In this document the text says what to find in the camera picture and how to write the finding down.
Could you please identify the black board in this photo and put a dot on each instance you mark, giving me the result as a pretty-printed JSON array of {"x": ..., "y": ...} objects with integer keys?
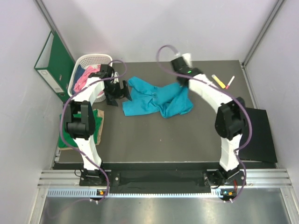
[{"x": 261, "y": 146}]

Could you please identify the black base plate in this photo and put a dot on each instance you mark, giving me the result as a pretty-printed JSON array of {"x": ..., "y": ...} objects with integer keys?
[{"x": 169, "y": 181}]

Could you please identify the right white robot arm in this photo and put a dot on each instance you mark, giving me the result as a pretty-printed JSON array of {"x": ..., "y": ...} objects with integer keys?
[{"x": 229, "y": 121}]

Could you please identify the pink white marker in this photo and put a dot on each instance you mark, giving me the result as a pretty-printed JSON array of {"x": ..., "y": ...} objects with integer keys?
[{"x": 230, "y": 82}]

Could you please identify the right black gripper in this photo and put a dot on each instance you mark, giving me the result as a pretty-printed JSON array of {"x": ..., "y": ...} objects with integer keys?
[{"x": 182, "y": 86}]

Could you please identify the white laundry basket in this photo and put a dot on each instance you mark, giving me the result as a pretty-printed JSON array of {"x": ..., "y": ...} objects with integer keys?
[{"x": 90, "y": 60}]

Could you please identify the green ring binder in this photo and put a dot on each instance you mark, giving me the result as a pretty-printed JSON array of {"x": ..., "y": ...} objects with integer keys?
[{"x": 55, "y": 66}]

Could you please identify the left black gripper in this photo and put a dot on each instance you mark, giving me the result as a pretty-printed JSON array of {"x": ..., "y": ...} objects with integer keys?
[{"x": 121, "y": 93}]

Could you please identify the teal t shirt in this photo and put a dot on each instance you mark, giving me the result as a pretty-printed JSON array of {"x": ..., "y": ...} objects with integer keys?
[{"x": 169, "y": 100}]

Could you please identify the grey cable duct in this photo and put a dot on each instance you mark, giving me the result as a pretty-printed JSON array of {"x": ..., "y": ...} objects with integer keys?
[{"x": 97, "y": 193}]

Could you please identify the pink t shirt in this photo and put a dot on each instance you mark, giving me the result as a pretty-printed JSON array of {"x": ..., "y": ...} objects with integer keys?
[{"x": 83, "y": 79}]

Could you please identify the navy blue t shirt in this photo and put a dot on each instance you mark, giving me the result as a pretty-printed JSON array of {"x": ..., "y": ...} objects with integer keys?
[{"x": 78, "y": 73}]

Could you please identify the yellow highlighter marker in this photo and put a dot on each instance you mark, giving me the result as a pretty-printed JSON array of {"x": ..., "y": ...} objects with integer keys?
[{"x": 218, "y": 81}]

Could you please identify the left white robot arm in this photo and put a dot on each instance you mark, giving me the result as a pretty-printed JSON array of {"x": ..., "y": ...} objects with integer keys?
[{"x": 78, "y": 120}]

